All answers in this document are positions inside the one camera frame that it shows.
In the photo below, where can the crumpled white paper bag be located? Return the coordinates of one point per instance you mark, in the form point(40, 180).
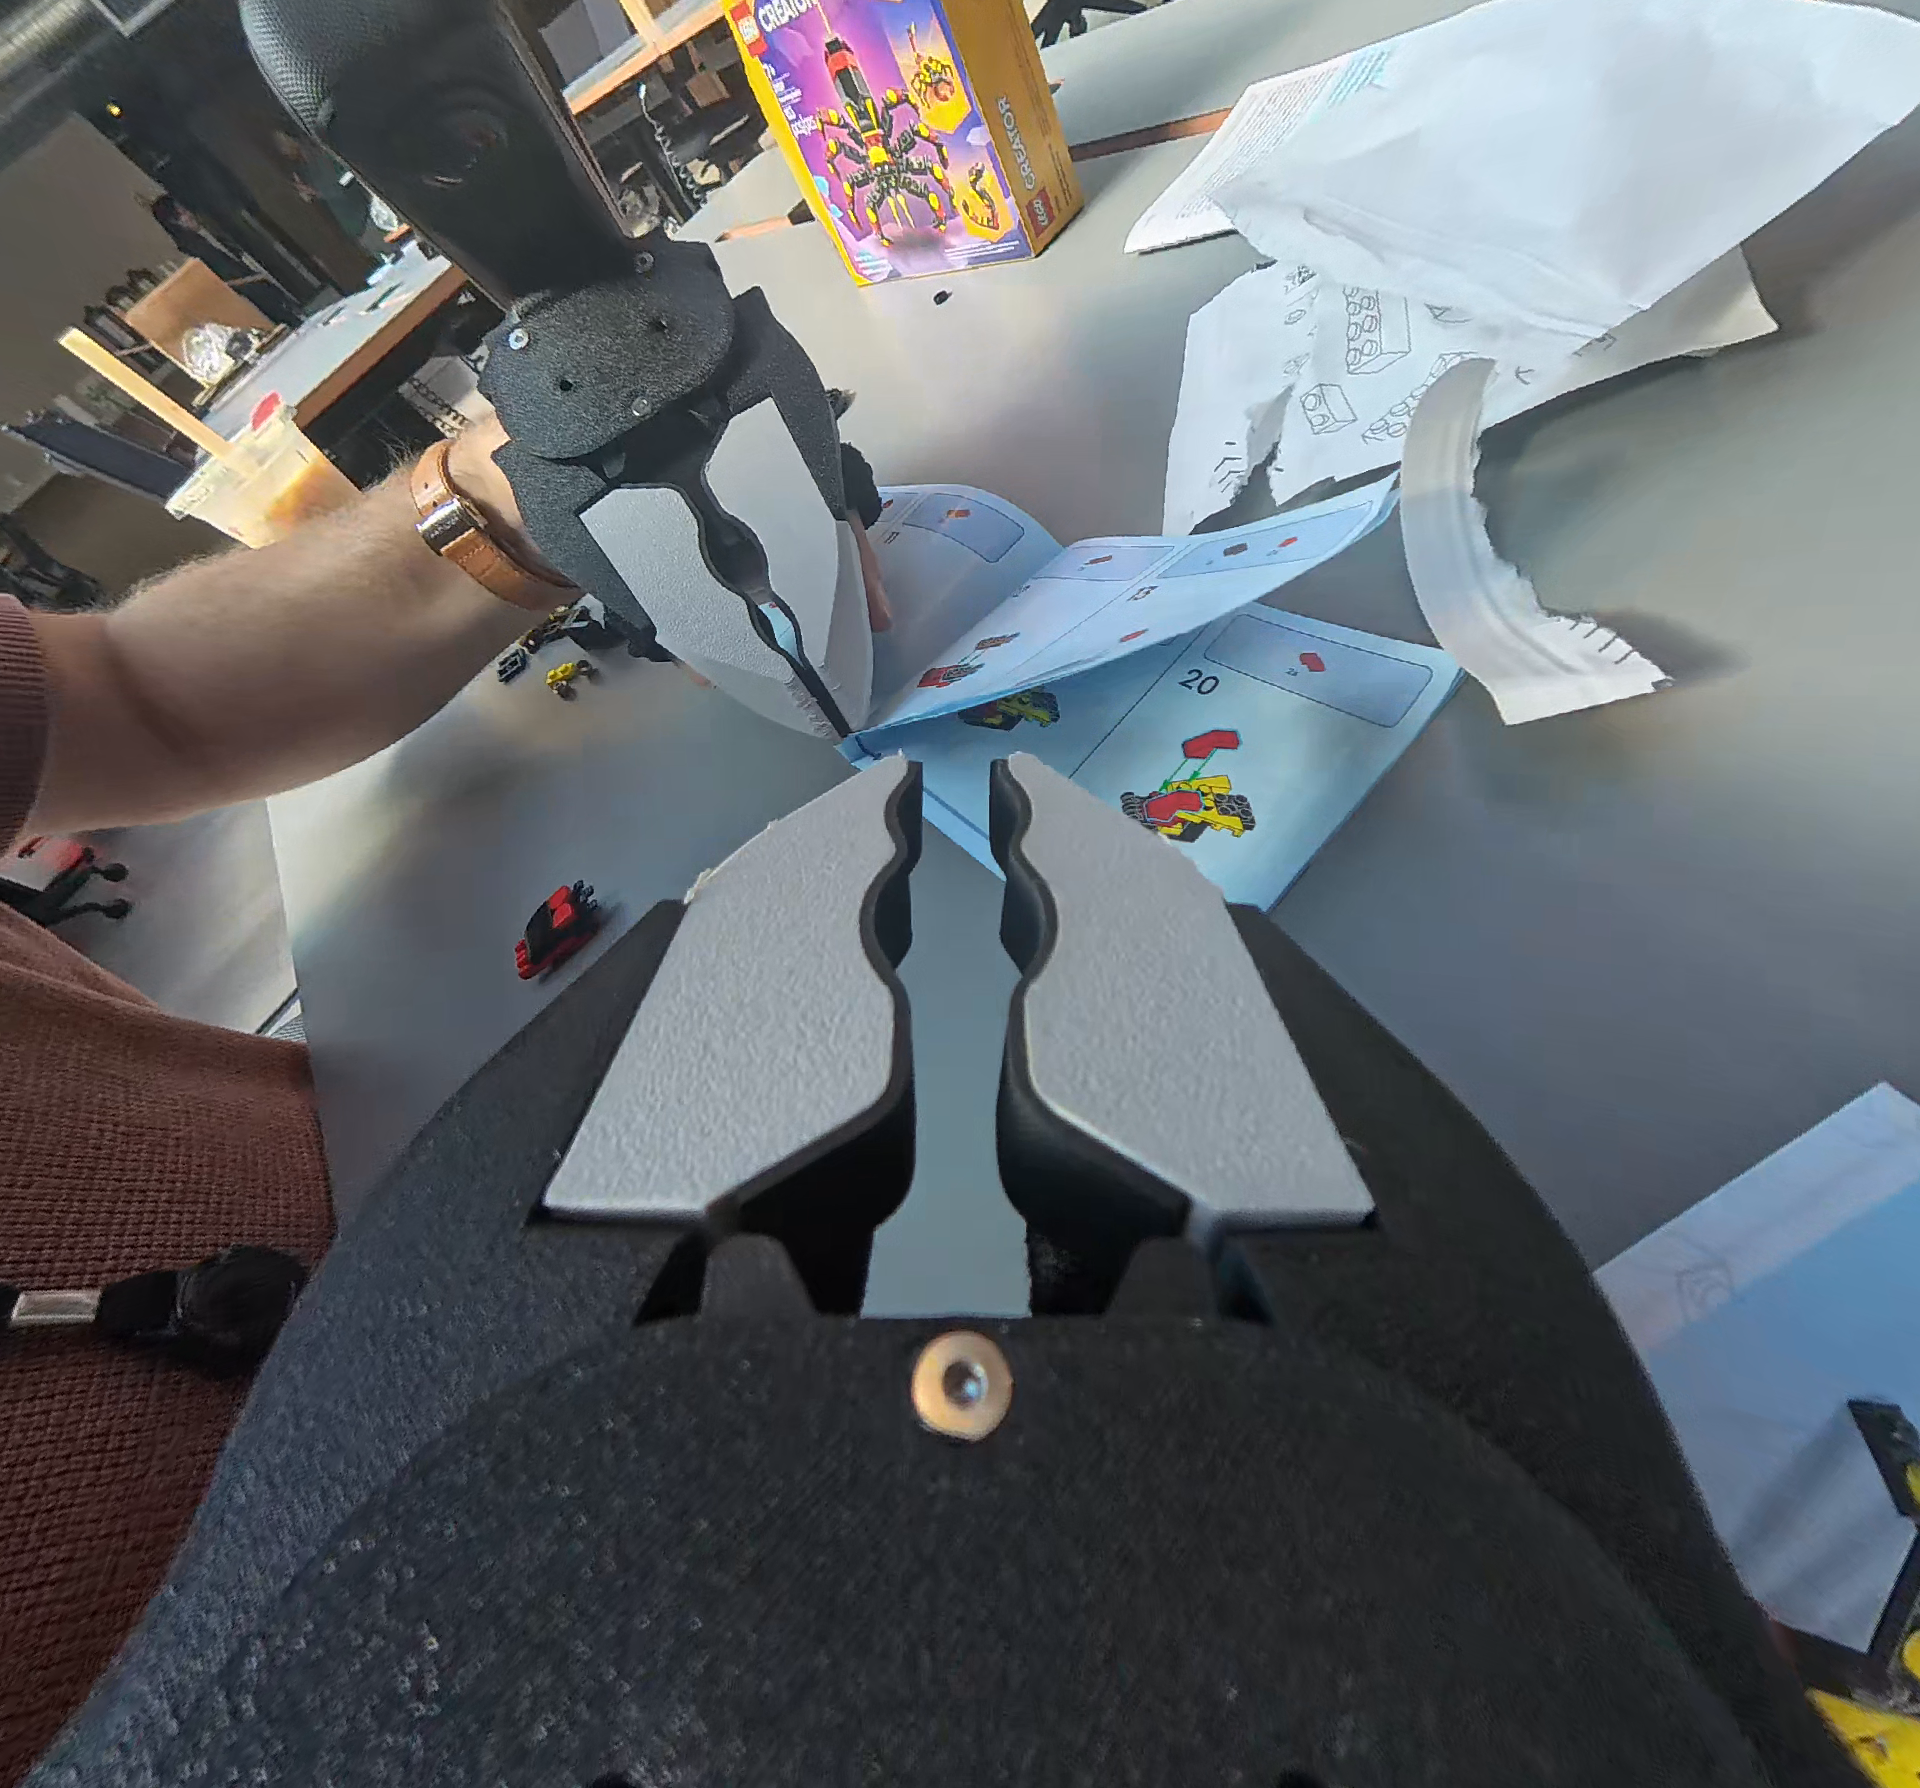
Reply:
point(1574, 138)

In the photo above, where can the red black brick assembly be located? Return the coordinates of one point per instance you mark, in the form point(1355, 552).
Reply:
point(552, 929)

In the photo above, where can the office chair base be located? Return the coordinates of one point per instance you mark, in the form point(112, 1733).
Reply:
point(60, 881)

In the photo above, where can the yellow black brick assembly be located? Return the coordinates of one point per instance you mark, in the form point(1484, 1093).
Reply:
point(1884, 1729)

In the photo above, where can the small black brick cluster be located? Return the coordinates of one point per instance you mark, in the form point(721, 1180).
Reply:
point(571, 627)

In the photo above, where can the person's left forearm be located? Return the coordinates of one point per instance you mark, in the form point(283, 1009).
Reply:
point(255, 648)

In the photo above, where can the iced coffee plastic cup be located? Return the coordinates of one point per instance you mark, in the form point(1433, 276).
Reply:
point(261, 477)

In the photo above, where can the purple yellow toy brick box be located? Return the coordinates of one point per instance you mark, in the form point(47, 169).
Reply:
point(883, 94)

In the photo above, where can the small yellow black brick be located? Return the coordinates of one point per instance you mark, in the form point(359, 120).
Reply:
point(563, 680)

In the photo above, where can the person's left hand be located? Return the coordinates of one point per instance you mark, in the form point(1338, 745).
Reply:
point(879, 595)

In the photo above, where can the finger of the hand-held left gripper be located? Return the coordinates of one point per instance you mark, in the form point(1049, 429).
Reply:
point(660, 574)
point(801, 514)

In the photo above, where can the person's brown sweater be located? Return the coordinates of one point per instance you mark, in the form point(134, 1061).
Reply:
point(134, 1189)

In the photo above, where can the brown leather wristwatch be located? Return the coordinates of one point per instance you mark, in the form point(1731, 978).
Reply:
point(465, 537)

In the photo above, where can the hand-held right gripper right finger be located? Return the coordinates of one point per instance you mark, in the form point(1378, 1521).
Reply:
point(1170, 1053)

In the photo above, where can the paper bag with brick drawings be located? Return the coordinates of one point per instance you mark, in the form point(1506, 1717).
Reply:
point(1321, 377)

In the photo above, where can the blue instruction booklet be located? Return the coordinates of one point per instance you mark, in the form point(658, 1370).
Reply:
point(1755, 1338)
point(1289, 710)

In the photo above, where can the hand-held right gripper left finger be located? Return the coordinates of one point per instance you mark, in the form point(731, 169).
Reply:
point(720, 1053)

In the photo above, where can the torn white paper strip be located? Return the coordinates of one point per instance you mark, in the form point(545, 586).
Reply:
point(1478, 558)

